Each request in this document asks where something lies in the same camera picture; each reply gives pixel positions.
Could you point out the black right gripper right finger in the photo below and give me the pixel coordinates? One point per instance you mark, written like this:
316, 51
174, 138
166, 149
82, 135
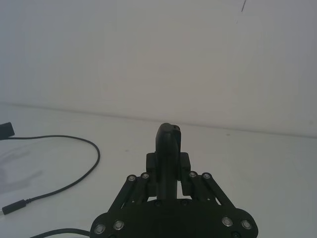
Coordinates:
185, 168

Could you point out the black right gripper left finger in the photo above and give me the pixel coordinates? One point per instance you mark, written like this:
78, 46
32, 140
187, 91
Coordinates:
164, 161

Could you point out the black power adapter block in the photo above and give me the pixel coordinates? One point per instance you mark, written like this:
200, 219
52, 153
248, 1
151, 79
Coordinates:
6, 131

